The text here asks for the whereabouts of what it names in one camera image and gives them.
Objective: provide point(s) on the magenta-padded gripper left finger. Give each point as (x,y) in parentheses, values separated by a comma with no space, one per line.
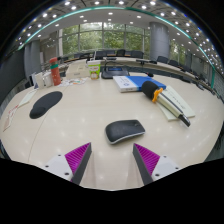
(60,165)

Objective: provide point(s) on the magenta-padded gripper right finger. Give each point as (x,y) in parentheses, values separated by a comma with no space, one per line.
(163,165)

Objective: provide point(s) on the black computer mouse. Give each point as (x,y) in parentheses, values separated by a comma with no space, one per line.
(124,130)

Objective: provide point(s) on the black mouse pad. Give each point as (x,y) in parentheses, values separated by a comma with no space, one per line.
(46,101)

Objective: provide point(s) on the white paper booklet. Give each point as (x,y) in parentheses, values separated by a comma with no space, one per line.
(181,103)

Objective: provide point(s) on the cream sheet with red heading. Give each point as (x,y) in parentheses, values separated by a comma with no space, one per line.
(27,98)

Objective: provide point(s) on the stack of white paper cups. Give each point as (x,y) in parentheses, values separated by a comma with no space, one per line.
(39,81)

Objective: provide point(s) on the blue and white book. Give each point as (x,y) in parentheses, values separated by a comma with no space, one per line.
(133,83)

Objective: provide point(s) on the red flask with green band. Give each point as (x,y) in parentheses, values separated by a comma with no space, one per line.
(55,73)

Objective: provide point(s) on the cream cardboard box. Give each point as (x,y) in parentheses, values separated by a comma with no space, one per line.
(77,70)

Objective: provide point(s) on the long curved conference desk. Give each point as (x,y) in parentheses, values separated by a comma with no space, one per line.
(166,66)

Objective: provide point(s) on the black gooseneck microphone console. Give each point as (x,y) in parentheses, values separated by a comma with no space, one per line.
(115,72)

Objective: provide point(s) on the group of dark office chairs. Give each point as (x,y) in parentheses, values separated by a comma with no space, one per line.
(136,54)

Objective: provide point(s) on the group of ceiling lights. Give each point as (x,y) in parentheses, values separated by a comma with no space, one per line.
(144,7)

